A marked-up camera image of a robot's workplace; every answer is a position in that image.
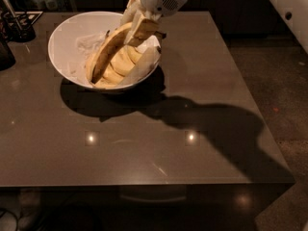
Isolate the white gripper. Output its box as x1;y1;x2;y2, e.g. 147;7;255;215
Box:
120;0;188;47

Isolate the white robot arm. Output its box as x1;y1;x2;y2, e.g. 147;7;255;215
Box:
121;0;308;52

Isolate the yellow banana bunch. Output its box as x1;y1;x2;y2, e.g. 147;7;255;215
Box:
85;43;144;89

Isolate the white ceramic bowl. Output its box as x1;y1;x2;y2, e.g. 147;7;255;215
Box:
48;12;161;93

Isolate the dark container at left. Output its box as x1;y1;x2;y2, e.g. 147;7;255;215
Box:
0;34;15;70

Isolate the black wire utensil holder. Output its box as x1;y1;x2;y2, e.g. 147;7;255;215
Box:
2;12;36;42

